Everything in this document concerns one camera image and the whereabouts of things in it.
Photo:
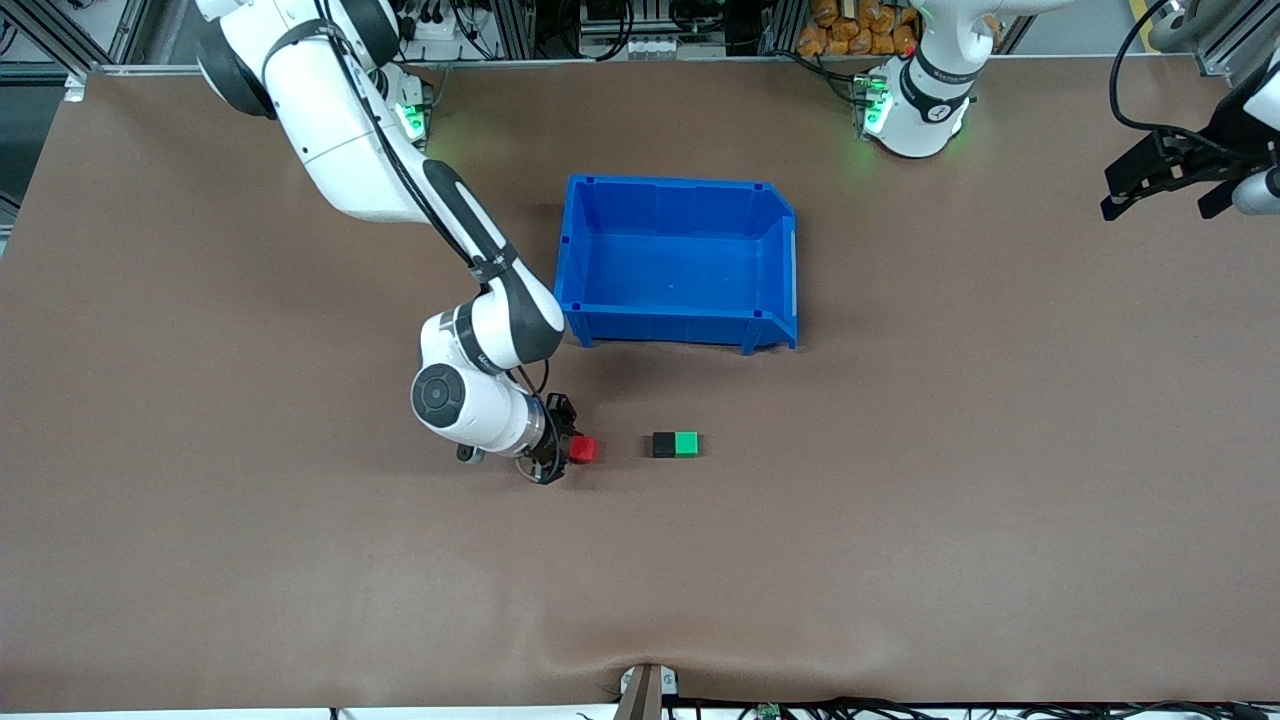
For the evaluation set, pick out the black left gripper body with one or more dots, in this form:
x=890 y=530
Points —
x=1222 y=143

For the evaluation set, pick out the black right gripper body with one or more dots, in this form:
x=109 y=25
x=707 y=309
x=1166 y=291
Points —
x=556 y=437

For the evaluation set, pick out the red cube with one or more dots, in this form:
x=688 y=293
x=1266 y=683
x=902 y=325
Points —
x=584 y=450

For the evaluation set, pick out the green cube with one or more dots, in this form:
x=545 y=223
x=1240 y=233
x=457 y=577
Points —
x=688 y=444

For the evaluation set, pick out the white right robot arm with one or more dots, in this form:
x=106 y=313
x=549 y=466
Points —
x=330 y=120

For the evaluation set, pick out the black cube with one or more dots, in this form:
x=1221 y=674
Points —
x=664 y=445

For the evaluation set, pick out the blue plastic storage bin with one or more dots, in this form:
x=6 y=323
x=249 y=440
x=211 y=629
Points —
x=690 y=270

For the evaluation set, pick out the grey edge clamp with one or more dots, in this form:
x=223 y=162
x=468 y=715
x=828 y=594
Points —
x=645 y=690

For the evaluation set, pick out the brown table cover sheet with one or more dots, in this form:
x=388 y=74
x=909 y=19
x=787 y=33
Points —
x=300 y=580

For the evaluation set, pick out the bag of orange snacks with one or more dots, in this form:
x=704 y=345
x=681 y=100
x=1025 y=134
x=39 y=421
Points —
x=850 y=30

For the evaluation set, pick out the background control equipment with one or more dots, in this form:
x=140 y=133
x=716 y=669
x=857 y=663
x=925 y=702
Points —
x=650 y=45

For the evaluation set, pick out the white power strip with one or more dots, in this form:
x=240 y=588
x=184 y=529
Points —
x=450 y=35

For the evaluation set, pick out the aluminium frame profile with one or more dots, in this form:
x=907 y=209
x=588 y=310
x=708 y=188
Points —
x=1225 y=40
x=60 y=35

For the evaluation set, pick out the aluminium post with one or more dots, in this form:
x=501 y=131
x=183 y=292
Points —
x=780 y=25
x=515 y=25

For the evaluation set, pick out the white corner bracket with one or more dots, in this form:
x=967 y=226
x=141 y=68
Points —
x=74 y=87

